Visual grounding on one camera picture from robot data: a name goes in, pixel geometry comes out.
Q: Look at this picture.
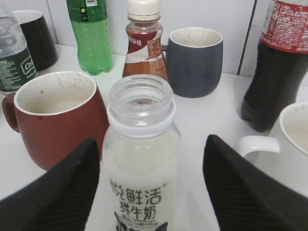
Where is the clear water bottle green label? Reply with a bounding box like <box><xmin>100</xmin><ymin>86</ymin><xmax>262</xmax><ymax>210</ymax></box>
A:
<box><xmin>0</xmin><ymin>3</ymin><xmax>37</xmax><ymax>95</ymax></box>

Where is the milk bottle without cap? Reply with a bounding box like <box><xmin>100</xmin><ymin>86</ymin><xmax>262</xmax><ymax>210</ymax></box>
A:
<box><xmin>103</xmin><ymin>74</ymin><xmax>180</xmax><ymax>231</ymax></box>

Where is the brown coffee drink bottle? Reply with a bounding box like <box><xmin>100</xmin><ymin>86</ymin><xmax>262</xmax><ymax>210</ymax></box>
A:
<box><xmin>122</xmin><ymin>0</ymin><xmax>169</xmax><ymax>81</ymax></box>

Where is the red ceramic mug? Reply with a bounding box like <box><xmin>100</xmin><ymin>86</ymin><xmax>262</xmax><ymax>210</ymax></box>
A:
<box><xmin>2</xmin><ymin>71</ymin><xmax>109</xmax><ymax>170</ymax></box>

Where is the black ceramic mug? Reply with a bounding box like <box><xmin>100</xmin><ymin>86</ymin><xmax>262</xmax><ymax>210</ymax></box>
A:
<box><xmin>13</xmin><ymin>10</ymin><xmax>58</xmax><ymax>71</ymax></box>

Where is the dark grey ceramic mug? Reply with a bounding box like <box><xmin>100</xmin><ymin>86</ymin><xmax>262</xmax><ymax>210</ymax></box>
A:
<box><xmin>162</xmin><ymin>27</ymin><xmax>223</xmax><ymax>98</ymax></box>

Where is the white ceramic mug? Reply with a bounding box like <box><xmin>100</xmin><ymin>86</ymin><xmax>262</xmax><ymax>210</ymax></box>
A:
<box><xmin>234</xmin><ymin>102</ymin><xmax>308</xmax><ymax>195</ymax></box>

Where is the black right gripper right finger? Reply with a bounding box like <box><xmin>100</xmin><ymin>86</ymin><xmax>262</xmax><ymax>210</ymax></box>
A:
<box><xmin>203</xmin><ymin>134</ymin><xmax>308</xmax><ymax>231</ymax></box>

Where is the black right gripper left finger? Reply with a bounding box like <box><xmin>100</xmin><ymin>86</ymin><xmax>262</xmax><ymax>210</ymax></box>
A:
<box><xmin>0</xmin><ymin>137</ymin><xmax>100</xmax><ymax>231</ymax></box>

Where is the green soda bottle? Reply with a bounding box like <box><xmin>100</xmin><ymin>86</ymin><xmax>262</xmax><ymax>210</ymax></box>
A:
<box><xmin>66</xmin><ymin>0</ymin><xmax>113</xmax><ymax>76</ymax></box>

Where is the cola bottle red label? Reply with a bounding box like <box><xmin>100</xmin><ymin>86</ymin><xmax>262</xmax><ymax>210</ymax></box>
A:
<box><xmin>241</xmin><ymin>0</ymin><xmax>308</xmax><ymax>132</ymax></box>

